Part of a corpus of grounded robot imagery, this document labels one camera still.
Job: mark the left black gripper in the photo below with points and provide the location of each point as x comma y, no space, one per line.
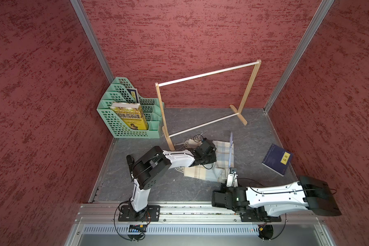
212,159

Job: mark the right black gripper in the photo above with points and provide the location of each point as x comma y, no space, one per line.
222,191

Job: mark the light blue clothes hanger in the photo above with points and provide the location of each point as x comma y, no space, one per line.
230,151

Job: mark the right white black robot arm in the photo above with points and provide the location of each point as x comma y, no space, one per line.
305,194

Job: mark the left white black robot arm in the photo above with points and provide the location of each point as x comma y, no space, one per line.
152,166

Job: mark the wooden clothes rack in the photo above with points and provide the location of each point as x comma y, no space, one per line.
229,87

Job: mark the dark blue book yellow label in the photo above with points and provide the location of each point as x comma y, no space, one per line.
277,159

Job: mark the black remote control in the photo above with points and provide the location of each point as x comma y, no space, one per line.
130,162

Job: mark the dark book in organizer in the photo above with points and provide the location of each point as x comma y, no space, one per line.
134,93

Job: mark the left corner aluminium profile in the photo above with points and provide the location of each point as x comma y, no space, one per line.
87,27

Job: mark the corner aluminium profile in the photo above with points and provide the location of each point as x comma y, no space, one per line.
87,27
311,30

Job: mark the right corner aluminium profile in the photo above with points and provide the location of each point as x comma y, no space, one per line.
311,30

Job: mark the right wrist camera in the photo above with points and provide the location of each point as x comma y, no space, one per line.
232,178

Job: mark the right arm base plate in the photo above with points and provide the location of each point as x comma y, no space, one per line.
258,215

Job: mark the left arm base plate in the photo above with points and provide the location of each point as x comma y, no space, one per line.
149,214

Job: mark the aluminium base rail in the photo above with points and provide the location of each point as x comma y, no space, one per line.
171,213

